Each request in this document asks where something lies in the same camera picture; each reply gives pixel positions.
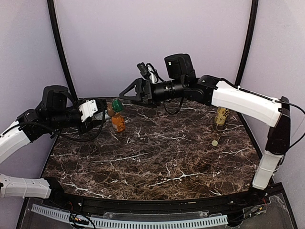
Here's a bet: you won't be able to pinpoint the black corner post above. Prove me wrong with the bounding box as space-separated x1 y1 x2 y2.
47 0 78 100
234 0 259 86

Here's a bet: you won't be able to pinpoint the orange juice bottle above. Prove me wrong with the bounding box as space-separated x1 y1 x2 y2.
112 113 125 133

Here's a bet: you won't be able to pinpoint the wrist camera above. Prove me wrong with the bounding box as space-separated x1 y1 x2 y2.
137 62 164 84
78 99 107 122

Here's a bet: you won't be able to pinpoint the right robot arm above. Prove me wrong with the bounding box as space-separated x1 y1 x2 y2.
119 53 291 190

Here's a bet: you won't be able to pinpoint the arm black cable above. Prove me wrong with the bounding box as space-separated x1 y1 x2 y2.
154 66 305 150
0 95 107 142

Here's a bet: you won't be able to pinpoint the white slotted cable duct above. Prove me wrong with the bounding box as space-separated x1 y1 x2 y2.
31 204 228 229

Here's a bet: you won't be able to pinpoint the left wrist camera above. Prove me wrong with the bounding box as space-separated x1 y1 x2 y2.
78 99 107 122

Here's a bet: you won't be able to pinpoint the black front frame rail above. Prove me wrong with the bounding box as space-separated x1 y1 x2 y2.
43 191 266 215

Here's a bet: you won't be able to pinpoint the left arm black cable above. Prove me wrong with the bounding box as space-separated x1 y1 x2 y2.
0 95 107 142

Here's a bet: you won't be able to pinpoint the left black corner post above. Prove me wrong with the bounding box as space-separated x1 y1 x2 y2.
47 0 78 100

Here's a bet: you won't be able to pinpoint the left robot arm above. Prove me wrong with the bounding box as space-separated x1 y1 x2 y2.
0 85 107 199

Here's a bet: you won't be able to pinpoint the right black corner post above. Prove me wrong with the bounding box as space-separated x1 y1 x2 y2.
234 0 259 86

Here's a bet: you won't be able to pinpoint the green tea bottle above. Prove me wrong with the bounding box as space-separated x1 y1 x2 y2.
214 107 229 126

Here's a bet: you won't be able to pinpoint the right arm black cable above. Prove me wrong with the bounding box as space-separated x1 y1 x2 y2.
154 66 305 150

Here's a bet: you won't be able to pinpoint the pale green bottle cap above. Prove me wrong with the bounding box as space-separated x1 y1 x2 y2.
212 140 218 146

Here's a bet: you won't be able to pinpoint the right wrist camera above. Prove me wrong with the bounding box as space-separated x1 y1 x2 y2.
137 62 164 84

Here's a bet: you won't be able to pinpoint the coffee bottle green cap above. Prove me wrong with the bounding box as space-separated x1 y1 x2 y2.
93 103 117 121

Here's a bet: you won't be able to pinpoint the dark green bottle cap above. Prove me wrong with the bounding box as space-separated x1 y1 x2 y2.
112 99 123 113

